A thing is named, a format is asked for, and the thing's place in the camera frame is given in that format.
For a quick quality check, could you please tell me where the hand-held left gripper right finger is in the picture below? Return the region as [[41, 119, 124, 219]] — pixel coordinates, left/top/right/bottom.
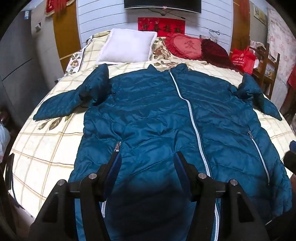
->
[[173, 152, 270, 241]]

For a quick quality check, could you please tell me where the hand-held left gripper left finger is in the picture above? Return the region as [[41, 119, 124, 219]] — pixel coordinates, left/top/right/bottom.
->
[[29, 152, 122, 241]]

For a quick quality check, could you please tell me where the blue puffer jacket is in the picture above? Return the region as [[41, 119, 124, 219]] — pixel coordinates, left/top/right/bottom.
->
[[33, 63, 292, 241]]

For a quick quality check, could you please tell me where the bed with checked floral sheet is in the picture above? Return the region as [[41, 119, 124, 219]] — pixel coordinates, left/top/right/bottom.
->
[[5, 30, 296, 218]]

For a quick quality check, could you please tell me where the wooden chair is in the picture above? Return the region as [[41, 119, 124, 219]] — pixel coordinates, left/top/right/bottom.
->
[[251, 43, 281, 100]]

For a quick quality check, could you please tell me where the red shopping bag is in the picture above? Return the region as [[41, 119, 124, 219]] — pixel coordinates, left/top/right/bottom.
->
[[231, 46, 257, 75]]

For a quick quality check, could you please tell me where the floral curtain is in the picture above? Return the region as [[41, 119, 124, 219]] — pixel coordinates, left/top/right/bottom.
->
[[267, 7, 296, 112]]

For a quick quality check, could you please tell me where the dark red pillow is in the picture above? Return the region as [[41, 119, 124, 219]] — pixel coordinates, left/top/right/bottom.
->
[[201, 38, 236, 69]]

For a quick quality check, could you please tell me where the red heart-shaped pillow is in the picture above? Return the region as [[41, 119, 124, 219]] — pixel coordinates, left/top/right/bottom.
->
[[164, 33, 205, 60]]

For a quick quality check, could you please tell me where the white pillow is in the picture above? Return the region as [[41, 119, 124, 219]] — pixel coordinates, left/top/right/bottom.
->
[[95, 28, 158, 65]]

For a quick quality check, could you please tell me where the grey refrigerator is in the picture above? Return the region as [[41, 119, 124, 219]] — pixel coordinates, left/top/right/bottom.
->
[[0, 3, 58, 121]]

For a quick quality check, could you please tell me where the red hanging decoration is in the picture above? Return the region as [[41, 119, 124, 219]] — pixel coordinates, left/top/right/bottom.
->
[[45, 0, 78, 16]]

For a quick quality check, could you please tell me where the red wall banner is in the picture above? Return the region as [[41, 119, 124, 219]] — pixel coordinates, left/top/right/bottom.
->
[[137, 17, 186, 35]]

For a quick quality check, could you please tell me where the wall poster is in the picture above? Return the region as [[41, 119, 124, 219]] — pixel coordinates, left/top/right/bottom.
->
[[253, 5, 269, 24]]

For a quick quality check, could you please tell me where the wall-mounted television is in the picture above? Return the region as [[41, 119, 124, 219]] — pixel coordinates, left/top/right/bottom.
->
[[124, 0, 202, 15]]

